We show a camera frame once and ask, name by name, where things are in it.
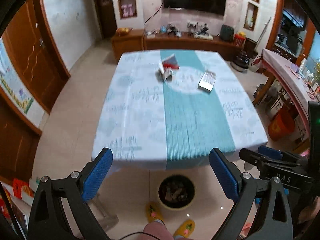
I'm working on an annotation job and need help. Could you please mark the left yellow embroidered slipper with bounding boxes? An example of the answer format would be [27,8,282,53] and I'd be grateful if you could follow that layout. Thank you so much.
[145,202,164,223]

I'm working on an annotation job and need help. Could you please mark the white and teal tablecloth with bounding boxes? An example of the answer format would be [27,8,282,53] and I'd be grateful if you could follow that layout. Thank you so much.
[92,50,268,170]

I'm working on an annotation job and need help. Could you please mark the side table with pink cloth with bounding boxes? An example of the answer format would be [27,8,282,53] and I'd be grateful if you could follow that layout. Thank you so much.
[252,49,318,133]

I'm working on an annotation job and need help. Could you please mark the red white wrapper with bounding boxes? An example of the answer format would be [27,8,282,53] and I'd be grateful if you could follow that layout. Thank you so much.
[158,54,180,81]

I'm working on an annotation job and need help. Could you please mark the black round speaker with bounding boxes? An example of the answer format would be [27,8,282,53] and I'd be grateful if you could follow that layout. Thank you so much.
[219,24,234,42]

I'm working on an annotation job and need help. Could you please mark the right yellow embroidered slipper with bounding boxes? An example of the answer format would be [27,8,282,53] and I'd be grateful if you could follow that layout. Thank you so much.
[173,219,195,239]

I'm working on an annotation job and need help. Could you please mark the round yellow-rimmed trash bin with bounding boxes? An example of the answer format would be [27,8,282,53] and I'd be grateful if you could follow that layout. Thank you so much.
[157,174,196,210]

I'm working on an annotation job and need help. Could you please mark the brown wooden door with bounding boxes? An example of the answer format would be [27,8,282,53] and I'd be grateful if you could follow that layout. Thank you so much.
[2,0,70,113]

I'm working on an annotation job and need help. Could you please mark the wooden tv cabinet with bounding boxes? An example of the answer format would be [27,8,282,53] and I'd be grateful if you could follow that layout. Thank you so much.
[111,29,244,61]

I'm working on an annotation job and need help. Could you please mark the silver cardboard box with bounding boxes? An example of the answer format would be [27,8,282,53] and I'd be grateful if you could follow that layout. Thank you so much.
[198,71,216,92]

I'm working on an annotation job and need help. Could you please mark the orange red plastic bucket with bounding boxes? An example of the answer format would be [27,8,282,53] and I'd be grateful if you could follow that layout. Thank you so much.
[267,108,295,141]

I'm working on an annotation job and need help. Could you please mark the yellow embroidered slipper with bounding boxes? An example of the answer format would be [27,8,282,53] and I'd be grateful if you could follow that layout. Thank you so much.
[173,219,195,239]
[145,202,164,223]

